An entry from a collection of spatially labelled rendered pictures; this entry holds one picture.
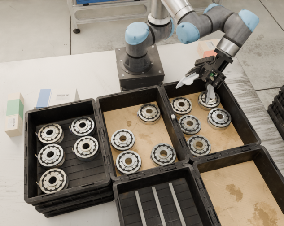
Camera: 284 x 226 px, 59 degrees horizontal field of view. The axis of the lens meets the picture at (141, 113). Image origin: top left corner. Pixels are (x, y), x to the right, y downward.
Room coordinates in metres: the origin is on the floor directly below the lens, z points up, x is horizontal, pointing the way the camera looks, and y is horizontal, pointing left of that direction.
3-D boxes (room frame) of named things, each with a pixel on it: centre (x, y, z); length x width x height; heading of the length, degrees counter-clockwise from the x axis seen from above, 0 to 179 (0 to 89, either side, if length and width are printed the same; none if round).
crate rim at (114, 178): (0.56, 0.01, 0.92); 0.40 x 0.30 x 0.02; 15
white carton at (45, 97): (0.82, 0.44, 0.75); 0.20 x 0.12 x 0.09; 92
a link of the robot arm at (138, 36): (1.07, 0.02, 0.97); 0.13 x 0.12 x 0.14; 124
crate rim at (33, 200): (0.48, 0.30, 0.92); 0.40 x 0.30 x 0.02; 15
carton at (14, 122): (0.76, 0.66, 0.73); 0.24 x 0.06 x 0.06; 13
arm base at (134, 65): (1.07, 0.03, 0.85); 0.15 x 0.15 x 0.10
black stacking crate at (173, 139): (0.56, 0.01, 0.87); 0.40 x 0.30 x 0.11; 15
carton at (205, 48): (1.22, -0.43, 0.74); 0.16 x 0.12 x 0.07; 13
